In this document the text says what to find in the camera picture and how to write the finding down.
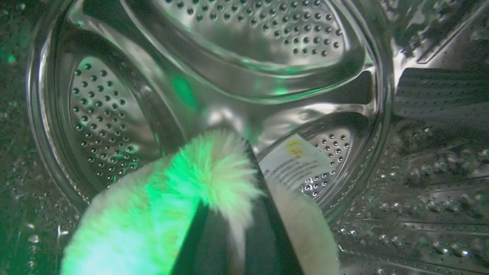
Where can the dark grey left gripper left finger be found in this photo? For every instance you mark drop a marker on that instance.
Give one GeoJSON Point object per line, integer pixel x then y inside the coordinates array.
{"type": "Point", "coordinates": [198, 244]}

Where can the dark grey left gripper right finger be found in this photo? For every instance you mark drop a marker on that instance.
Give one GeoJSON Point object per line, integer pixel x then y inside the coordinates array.
{"type": "Point", "coordinates": [267, 229]}

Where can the white fluffy plush toy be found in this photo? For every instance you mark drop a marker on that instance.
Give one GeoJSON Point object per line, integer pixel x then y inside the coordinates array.
{"type": "Point", "coordinates": [153, 214]}

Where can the stainless steel washing machine drum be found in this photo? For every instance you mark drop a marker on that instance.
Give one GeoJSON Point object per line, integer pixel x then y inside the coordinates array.
{"type": "Point", "coordinates": [244, 76]}

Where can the white care label tag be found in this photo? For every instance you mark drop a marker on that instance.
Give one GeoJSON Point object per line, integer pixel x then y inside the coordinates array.
{"type": "Point", "coordinates": [292, 162]}

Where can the ribbed drum paddle lifter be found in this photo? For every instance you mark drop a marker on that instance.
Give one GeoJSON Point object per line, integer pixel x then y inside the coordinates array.
{"type": "Point", "coordinates": [439, 93]}

